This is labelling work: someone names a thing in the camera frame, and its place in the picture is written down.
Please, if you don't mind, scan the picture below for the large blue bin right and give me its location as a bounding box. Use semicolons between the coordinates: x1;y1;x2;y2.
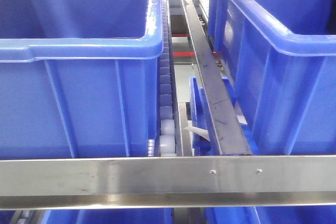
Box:
208;0;335;155

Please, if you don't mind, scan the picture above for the large blue bin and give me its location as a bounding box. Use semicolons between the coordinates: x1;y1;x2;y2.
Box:
1;0;164;159
208;0;335;155

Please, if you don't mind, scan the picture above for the white roller track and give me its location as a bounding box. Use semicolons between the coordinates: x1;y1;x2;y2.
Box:
148;0;176;157

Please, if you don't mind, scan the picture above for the steel divider rail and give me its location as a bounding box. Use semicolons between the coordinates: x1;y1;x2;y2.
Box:
181;0;251;155

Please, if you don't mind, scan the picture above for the large blue bin left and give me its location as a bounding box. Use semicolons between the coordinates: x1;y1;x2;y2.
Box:
1;0;164;159

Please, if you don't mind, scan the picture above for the blue bin lower level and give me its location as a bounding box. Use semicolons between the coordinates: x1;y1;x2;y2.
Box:
190;77;259;156

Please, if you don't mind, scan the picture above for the steel shelf front rail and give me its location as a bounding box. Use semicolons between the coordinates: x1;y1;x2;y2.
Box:
1;155;335;210

